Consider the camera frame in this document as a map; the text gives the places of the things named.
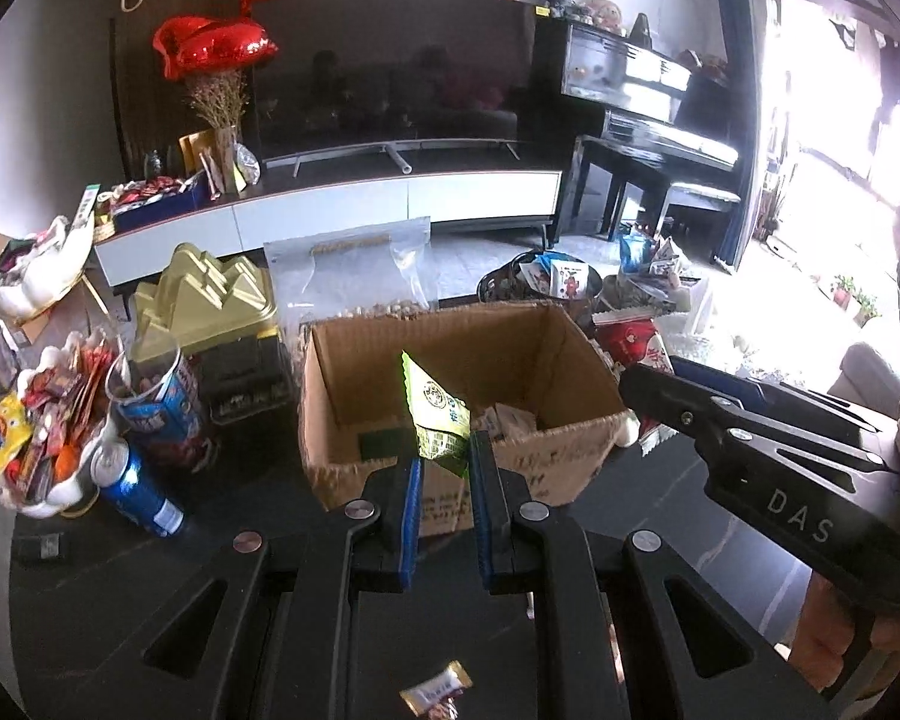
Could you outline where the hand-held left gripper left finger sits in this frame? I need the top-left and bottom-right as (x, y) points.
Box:
(103, 456), (424, 720)

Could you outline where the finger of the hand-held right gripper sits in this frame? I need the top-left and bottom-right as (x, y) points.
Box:
(670, 355), (884, 437)
(619, 365), (899, 478)

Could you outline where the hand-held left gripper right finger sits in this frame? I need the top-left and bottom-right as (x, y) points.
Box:
(469, 431), (835, 720)

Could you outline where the dark green snack packet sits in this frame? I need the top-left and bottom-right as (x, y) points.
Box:
(358, 427), (419, 460)

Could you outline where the beige snack packet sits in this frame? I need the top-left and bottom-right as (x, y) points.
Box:
(474, 403), (541, 442)

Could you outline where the light green snack packet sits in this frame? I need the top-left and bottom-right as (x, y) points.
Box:
(400, 351), (472, 478)

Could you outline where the brown cardboard box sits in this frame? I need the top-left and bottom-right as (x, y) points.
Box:
(298, 302), (636, 539)

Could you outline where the white bowl of snacks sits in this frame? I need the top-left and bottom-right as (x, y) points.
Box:
(0, 334), (121, 500)

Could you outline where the blue tray of snacks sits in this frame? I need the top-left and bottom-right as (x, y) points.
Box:
(109, 174), (211, 235)

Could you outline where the person's right hand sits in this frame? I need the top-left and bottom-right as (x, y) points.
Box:
(793, 566), (900, 695)

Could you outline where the red and white bag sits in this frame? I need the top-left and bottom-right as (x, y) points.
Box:
(591, 313), (676, 377)

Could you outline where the grey sofa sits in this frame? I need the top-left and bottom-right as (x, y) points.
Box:
(829, 341), (900, 421)

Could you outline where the blue snack bag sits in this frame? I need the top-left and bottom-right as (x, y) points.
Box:
(619, 232), (655, 275)

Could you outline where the brown and white snack packet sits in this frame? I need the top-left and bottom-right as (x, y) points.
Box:
(399, 661), (473, 718)

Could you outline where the piano bench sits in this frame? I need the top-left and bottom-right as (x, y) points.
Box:
(553, 135), (743, 265)

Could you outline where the black box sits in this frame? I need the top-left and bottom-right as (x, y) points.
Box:
(197, 334), (298, 430)

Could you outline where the clear zip bag of nuts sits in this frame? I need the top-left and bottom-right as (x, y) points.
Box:
(264, 216), (440, 342)

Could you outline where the blue soda can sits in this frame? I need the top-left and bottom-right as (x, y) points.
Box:
(90, 441), (188, 538)

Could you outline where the blue label snack canister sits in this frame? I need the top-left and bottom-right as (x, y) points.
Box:
(107, 330), (205, 460)

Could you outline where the dark blue curtain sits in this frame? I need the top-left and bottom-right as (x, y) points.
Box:
(709, 0), (777, 271)

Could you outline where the black upright piano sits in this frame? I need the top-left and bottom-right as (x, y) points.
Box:
(534, 15), (743, 248)

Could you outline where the gold mountain-shaped tray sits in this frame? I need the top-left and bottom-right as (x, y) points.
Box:
(133, 242), (280, 355)

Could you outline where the white tv console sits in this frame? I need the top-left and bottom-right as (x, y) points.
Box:
(92, 165), (565, 290)

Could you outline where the black remote control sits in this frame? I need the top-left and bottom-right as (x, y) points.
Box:
(13, 532), (68, 562)

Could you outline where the brown plush teddy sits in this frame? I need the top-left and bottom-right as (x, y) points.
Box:
(581, 0), (627, 35)

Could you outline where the yellow snack packet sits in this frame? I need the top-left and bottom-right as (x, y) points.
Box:
(0, 394), (37, 485)

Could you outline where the yellow paper bag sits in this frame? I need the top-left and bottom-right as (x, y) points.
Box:
(178, 129), (220, 175)

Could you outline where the white two-tier shell bowl stand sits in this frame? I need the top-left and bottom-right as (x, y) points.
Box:
(0, 214), (121, 520)

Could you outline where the large black television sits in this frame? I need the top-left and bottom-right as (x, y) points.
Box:
(249, 0), (541, 166)

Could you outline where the dried flower bouquet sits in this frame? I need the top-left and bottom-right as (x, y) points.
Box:
(186, 69), (250, 194)

